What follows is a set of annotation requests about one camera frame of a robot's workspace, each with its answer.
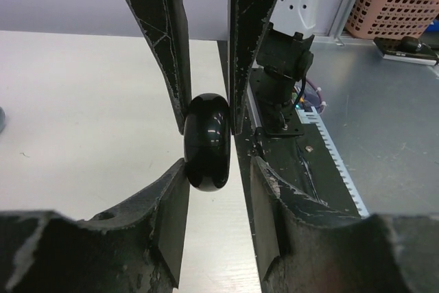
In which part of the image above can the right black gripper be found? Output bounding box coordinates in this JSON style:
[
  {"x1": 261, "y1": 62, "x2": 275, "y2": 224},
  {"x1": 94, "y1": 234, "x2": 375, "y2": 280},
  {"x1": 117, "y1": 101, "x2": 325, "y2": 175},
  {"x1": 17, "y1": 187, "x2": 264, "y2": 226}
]
[{"x1": 126, "y1": 0, "x2": 277, "y2": 134}]

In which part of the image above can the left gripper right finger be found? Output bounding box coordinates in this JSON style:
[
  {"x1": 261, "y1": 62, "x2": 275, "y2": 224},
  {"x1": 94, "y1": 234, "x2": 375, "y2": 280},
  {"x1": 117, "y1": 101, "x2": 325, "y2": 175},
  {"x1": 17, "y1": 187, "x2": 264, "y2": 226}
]
[{"x1": 250, "y1": 157, "x2": 438, "y2": 292}]

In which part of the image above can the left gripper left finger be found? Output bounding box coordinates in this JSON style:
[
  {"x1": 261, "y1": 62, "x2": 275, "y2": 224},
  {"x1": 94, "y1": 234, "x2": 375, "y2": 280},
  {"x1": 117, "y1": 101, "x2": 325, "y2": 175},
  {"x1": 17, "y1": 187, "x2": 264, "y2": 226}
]
[{"x1": 1, "y1": 160, "x2": 189, "y2": 292}]

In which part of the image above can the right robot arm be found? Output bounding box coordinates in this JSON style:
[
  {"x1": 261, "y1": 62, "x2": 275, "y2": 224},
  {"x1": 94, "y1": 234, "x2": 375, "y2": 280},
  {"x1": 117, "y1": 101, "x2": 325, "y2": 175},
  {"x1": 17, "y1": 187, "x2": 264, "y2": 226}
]
[{"x1": 126, "y1": 0, "x2": 306, "y2": 132}]

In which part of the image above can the pink laundry basket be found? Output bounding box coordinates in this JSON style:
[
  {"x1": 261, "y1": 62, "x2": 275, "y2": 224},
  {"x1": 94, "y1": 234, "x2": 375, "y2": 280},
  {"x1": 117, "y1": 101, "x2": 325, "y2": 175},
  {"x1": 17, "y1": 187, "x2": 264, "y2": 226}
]
[{"x1": 345, "y1": 0, "x2": 438, "y2": 40}]

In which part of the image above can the black device on floor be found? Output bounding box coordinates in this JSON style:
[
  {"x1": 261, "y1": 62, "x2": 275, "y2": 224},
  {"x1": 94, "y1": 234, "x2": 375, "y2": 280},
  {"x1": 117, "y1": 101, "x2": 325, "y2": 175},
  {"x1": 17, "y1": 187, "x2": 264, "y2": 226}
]
[{"x1": 373, "y1": 36, "x2": 438, "y2": 66}]

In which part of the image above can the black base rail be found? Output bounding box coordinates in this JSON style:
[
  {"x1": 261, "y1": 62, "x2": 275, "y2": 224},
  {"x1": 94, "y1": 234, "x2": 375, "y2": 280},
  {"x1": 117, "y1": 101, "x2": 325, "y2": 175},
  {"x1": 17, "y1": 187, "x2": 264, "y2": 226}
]
[{"x1": 217, "y1": 40, "x2": 361, "y2": 220}]

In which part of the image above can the blue cable duct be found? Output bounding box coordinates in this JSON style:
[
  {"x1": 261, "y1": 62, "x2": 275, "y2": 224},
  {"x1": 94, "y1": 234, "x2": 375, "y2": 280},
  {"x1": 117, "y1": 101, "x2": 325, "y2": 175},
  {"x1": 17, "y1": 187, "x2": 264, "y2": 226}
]
[{"x1": 296, "y1": 108, "x2": 370, "y2": 218}]

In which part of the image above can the right aluminium frame post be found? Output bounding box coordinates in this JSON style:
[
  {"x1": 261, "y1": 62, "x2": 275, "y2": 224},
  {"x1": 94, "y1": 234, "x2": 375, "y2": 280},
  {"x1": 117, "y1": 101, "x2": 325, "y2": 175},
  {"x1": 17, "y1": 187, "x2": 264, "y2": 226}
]
[{"x1": 328, "y1": 0, "x2": 355, "y2": 46}]

